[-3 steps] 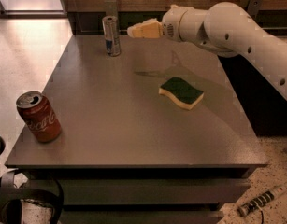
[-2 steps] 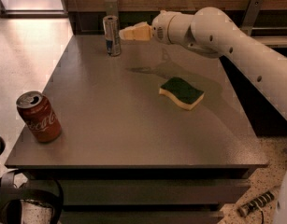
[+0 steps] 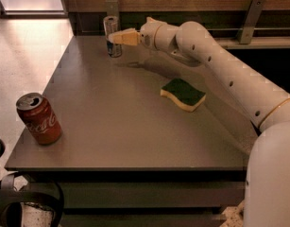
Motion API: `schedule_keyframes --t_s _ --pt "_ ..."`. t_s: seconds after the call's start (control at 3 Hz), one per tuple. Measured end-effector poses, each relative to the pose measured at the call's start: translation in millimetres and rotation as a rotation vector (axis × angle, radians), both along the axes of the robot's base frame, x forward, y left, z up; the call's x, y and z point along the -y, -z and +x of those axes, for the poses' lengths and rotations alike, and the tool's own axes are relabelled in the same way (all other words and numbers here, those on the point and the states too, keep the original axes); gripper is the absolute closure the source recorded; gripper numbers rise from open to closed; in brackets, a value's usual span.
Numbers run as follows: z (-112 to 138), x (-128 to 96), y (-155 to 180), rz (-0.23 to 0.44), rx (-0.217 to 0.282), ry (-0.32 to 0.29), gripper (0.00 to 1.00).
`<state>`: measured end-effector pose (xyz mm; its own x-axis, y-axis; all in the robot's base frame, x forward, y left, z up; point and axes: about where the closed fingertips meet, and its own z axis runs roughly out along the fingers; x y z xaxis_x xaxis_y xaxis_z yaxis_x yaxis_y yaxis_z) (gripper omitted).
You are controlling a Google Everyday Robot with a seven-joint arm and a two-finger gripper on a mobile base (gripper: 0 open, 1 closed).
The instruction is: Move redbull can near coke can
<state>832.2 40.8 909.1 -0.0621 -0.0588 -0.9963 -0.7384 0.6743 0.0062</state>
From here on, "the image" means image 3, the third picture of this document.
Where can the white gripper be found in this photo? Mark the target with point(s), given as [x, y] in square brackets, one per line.
[148, 33]

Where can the silver blue redbull can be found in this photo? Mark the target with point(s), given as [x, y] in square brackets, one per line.
[110, 24]

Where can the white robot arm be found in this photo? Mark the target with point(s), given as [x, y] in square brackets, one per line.
[267, 197]

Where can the red coke can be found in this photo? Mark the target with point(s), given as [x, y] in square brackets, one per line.
[39, 118]

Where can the green yellow sponge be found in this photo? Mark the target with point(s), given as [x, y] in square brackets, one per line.
[183, 94]

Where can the grey drawer cabinet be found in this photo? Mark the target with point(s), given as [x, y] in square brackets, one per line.
[146, 198]

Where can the black chair base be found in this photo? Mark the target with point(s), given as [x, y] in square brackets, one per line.
[30, 201]

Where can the right metal wall bracket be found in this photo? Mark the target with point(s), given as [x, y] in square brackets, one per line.
[245, 33]

